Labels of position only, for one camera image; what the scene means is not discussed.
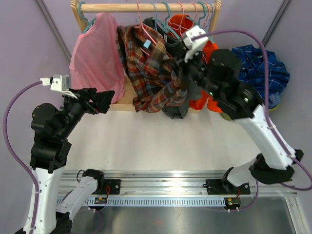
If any wooden clothes rack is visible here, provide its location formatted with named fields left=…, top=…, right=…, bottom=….
left=70, top=0, right=223, bottom=113

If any blue checked shirt in basket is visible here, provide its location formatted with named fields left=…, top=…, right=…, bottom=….
left=269, top=92, right=282, bottom=109

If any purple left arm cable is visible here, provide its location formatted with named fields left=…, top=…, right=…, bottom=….
left=2, top=81, right=43, bottom=230

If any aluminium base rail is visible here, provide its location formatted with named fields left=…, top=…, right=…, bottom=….
left=57, top=170, right=298, bottom=209

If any green laundry basket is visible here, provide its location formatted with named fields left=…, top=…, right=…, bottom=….
left=220, top=104, right=280, bottom=121

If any teal hanger with orange shirt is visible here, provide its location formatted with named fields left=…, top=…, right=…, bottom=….
left=186, top=1, right=209, bottom=33

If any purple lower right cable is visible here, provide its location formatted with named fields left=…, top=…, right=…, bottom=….
left=199, top=181, right=258, bottom=213

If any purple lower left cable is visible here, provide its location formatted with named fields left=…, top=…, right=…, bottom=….
left=70, top=207, right=107, bottom=234

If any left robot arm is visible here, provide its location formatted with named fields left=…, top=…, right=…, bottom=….
left=17, top=88, right=115, bottom=234

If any orange t-shirt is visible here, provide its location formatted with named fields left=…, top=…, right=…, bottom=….
left=168, top=14, right=224, bottom=114

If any dark grey shirt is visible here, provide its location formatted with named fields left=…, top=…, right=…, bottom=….
left=143, top=17, right=202, bottom=119

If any pink hanger with plaid shirt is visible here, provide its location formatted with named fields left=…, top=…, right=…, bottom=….
left=136, top=0, right=156, bottom=46

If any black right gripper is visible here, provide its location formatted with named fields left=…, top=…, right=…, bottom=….
left=169, top=45, right=221, bottom=99

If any teal hanger with pink shirt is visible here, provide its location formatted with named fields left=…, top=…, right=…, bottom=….
left=78, top=1, right=96, bottom=34

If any blue hanger at rack end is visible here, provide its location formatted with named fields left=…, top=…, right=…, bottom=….
left=207, top=2, right=215, bottom=31

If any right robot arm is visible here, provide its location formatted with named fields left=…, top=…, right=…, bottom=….
left=174, top=49, right=304, bottom=194

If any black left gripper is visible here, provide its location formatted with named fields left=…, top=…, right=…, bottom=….
left=57, top=87, right=115, bottom=138

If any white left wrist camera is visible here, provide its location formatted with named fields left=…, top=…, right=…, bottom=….
left=40, top=74, right=78, bottom=99

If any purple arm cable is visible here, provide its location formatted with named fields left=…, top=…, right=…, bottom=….
left=2, top=81, right=43, bottom=230
left=192, top=29, right=312, bottom=191

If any pink hanger at rack end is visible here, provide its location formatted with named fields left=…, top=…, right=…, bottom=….
left=203, top=2, right=214, bottom=31

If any teal hanger with grey shirt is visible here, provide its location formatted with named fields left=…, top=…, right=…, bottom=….
left=152, top=1, right=180, bottom=39

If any red brown plaid shirt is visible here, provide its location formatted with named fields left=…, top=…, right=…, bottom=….
left=116, top=25, right=187, bottom=113

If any pink shirt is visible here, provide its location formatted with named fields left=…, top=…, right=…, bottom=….
left=69, top=13, right=125, bottom=103

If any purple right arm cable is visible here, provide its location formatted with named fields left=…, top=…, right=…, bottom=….
left=192, top=29, right=312, bottom=191

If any blue plaid shirt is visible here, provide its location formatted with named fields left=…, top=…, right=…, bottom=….
left=230, top=44, right=291, bottom=103

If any pink empty wire hanger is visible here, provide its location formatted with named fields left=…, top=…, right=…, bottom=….
left=191, top=2, right=198, bottom=26
left=168, top=2, right=193, bottom=36

